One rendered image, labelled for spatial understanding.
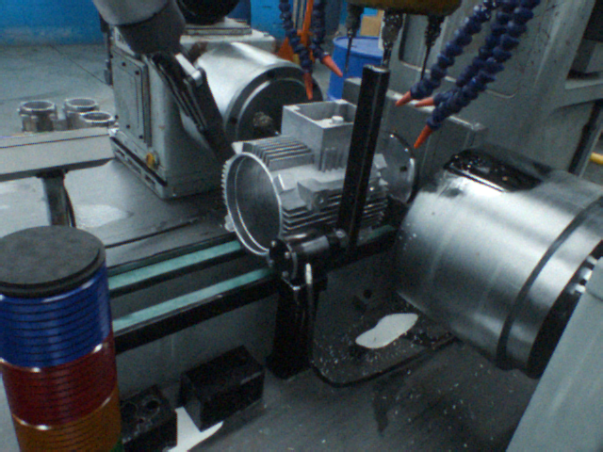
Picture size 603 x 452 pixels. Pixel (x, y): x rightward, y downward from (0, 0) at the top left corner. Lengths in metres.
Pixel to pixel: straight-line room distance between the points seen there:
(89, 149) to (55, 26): 5.59
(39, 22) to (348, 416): 5.91
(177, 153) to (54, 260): 0.91
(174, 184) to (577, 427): 0.92
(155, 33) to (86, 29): 5.87
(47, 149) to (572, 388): 0.72
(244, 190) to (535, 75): 0.50
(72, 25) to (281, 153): 5.80
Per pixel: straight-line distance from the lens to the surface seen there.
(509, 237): 0.59
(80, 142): 0.83
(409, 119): 0.90
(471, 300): 0.61
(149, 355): 0.72
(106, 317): 0.31
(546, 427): 0.62
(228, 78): 0.98
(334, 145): 0.74
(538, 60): 0.91
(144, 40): 0.64
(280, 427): 0.73
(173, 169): 1.19
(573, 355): 0.56
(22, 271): 0.28
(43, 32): 6.38
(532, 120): 0.92
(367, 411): 0.77
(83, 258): 0.29
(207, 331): 0.74
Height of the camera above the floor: 1.38
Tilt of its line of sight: 30 degrees down
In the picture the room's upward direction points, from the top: 7 degrees clockwise
